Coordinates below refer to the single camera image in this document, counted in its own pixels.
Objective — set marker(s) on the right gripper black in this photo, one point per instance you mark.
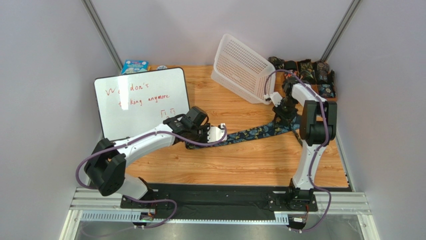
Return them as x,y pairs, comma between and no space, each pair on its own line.
286,113

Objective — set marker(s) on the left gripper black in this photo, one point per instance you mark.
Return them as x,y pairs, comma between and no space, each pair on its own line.
204,133

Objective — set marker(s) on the dark blue floral necktie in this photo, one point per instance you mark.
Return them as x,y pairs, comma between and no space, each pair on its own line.
271,129

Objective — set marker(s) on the white plastic perforated basket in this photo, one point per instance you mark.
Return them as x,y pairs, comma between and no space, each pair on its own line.
243,71

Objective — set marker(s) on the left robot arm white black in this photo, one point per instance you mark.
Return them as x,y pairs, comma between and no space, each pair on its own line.
106,167

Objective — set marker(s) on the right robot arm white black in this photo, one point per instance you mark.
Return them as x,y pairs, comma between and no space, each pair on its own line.
317,128

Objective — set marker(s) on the rolled green dark tie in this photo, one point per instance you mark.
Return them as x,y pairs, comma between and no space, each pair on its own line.
306,71

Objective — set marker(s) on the rolled blue floral tie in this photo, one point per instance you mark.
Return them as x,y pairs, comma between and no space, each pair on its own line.
326,91

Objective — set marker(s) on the rolled red floral tie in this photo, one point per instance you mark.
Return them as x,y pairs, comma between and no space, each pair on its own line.
292,69

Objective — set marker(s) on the rolled dark tie far left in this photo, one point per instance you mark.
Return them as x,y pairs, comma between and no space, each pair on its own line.
278,63

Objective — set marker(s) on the wooden compartment tray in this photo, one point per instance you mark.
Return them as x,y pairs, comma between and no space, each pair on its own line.
287,84

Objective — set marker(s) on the rolled grey dark tie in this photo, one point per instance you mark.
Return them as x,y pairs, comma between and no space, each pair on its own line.
321,70

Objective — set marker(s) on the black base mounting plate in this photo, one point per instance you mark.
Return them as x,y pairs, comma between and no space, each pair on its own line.
217,202

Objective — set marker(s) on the small white round object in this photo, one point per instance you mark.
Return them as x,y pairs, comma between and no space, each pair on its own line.
162,67

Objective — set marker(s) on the whiteboard with red writing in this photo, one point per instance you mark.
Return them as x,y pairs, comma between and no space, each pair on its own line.
132,104

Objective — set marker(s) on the blue printed box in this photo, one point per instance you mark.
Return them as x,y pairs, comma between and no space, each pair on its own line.
134,66

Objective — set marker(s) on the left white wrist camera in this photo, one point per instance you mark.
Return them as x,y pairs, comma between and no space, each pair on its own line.
217,134

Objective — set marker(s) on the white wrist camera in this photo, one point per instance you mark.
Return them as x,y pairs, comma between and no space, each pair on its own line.
275,98
217,134

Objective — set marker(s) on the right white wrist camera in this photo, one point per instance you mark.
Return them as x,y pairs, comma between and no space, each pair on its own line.
275,98

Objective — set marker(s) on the aluminium rail frame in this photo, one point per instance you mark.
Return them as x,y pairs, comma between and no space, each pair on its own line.
342,215

